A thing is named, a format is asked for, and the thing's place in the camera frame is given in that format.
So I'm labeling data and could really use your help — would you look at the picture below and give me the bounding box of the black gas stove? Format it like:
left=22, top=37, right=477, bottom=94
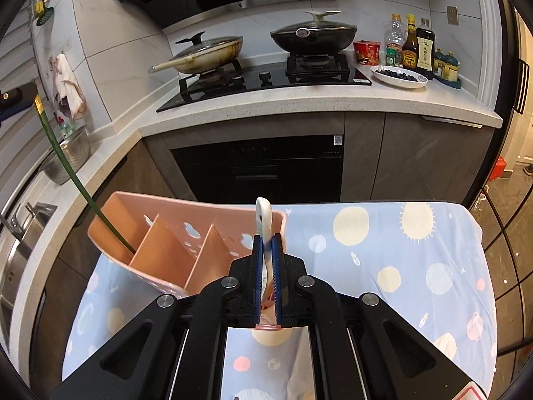
left=156, top=53, right=373, bottom=113

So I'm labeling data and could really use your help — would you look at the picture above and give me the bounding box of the teal condiment jar set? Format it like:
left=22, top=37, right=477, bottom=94
left=433, top=48, right=463, bottom=90

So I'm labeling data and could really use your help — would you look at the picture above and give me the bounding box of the brown sauce bottle yellow cap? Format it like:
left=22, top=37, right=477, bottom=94
left=401, top=14, right=419, bottom=71

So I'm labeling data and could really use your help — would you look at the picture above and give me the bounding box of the black wok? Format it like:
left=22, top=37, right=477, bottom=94
left=270, top=27, right=358, bottom=56

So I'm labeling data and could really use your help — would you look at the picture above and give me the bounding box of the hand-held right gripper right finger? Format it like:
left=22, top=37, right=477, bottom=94
left=270, top=234, right=479, bottom=400

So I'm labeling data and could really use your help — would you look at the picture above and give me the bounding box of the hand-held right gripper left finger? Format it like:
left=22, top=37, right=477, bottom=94
left=50, top=234, right=267, bottom=400

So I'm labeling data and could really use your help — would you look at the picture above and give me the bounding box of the green dish soap bottle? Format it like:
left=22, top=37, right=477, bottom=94
left=54, top=110, right=74, bottom=139

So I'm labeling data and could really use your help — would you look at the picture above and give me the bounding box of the white oval plate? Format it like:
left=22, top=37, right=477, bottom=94
left=370, top=65, right=429, bottom=89

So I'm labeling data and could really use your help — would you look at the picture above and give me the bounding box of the white ceramic spoon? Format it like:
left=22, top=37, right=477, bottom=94
left=255, top=197, right=275, bottom=303

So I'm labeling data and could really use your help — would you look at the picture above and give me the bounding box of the black built-in oven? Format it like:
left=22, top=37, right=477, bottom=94
left=170, top=133, right=345, bottom=203

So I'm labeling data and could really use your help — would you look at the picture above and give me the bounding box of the steel colander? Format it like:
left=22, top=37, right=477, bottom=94
left=39, top=125, right=92, bottom=186

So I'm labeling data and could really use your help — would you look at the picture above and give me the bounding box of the dark soy sauce bottle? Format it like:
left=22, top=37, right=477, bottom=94
left=415, top=18, right=436, bottom=72

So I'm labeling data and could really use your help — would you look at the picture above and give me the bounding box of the red instant noodle cup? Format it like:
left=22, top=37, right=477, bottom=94
left=353, top=40, right=382, bottom=66

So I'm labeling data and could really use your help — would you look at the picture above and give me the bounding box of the glass lid with black handle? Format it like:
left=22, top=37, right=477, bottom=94
left=174, top=31, right=243, bottom=62

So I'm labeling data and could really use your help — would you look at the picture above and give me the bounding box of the frying pan with beige handle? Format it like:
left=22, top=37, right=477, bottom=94
left=152, top=37, right=245, bottom=76

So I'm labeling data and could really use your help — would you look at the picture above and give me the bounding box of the blue planet print tablecloth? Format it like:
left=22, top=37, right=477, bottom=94
left=62, top=202, right=499, bottom=400

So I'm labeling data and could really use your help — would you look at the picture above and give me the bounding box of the pink plastic utensil holder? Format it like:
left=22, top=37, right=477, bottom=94
left=87, top=192, right=289, bottom=301

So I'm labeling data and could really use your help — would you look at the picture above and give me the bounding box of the red bag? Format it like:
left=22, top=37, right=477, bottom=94
left=489, top=156, right=507, bottom=182

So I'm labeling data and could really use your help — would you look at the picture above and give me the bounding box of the steel faucet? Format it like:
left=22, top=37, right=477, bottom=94
left=0, top=201, right=58, bottom=242

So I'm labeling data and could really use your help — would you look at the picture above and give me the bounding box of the green hanging skimmer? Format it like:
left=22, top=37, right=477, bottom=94
left=30, top=0, right=55, bottom=26

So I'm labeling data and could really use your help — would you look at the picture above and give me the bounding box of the pink hanging towel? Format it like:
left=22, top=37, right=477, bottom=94
left=52, top=53, right=88, bottom=120

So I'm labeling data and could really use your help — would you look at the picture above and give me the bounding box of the clear oil bottle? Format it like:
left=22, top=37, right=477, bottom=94
left=385, top=14, right=407, bottom=67

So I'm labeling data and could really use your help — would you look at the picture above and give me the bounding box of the steel sink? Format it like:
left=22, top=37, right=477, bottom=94
left=0, top=212, right=57, bottom=334

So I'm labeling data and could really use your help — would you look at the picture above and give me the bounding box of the black door with handle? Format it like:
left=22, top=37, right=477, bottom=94
left=495, top=0, right=533, bottom=201

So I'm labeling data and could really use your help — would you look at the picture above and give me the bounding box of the pile of blueberries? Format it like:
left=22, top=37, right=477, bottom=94
left=381, top=69, right=418, bottom=82

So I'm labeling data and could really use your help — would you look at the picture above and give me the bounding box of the green chopstick with gold band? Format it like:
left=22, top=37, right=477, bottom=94
left=34, top=95, right=137, bottom=255

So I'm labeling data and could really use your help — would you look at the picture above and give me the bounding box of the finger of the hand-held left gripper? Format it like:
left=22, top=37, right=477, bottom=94
left=0, top=82, right=39, bottom=123

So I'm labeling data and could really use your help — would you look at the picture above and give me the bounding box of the white window blind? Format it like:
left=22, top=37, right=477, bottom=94
left=0, top=0, right=55, bottom=201

